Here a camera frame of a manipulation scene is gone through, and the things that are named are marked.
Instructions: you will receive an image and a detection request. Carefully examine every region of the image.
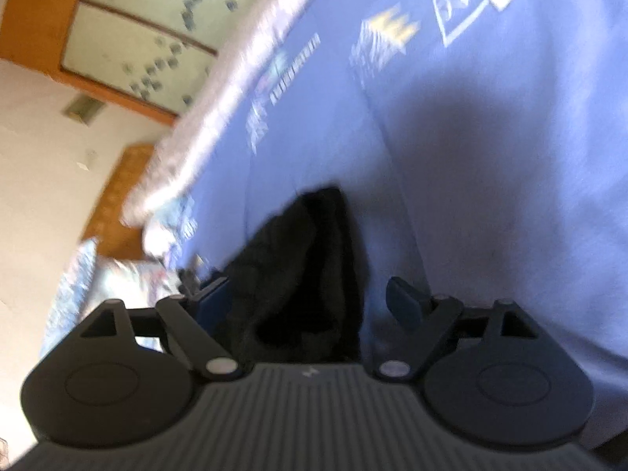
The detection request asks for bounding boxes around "black zip jacket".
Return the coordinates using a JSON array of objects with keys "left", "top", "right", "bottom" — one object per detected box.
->
[{"left": 223, "top": 185, "right": 371, "bottom": 365}]

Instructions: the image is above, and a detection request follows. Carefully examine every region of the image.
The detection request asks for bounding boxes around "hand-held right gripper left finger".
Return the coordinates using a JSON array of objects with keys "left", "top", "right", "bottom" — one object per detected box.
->
[{"left": 81, "top": 265, "right": 243, "bottom": 381}]

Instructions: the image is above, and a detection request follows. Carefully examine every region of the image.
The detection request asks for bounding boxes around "blue patterned pillow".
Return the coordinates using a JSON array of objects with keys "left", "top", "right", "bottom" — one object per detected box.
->
[{"left": 42, "top": 236, "right": 101, "bottom": 354}]

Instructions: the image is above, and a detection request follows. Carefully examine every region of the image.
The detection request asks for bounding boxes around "wall switch panel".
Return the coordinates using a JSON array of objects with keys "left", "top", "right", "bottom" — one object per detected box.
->
[{"left": 63, "top": 95, "right": 106, "bottom": 123}]

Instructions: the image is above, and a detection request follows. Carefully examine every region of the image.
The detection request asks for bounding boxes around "wooden bed headboard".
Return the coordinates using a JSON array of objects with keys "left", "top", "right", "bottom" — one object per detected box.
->
[{"left": 81, "top": 142, "right": 158, "bottom": 261}]

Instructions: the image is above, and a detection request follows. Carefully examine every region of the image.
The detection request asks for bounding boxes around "blue printed bed sheet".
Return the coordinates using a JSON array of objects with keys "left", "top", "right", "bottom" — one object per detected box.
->
[{"left": 162, "top": 0, "right": 628, "bottom": 452}]

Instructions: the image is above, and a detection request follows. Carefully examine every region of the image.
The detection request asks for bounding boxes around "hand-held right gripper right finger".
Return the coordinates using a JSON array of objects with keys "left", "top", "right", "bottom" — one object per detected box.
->
[{"left": 378, "top": 277, "right": 540, "bottom": 383}]

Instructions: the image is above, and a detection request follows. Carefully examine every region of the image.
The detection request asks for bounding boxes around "small white pillow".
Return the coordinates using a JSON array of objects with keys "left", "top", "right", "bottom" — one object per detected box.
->
[{"left": 142, "top": 194, "right": 197, "bottom": 261}]

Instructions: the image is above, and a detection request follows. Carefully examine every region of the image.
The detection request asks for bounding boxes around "wardrobe with frosted glass doors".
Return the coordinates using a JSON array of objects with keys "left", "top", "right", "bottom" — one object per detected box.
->
[{"left": 0, "top": 0, "right": 283, "bottom": 126}]

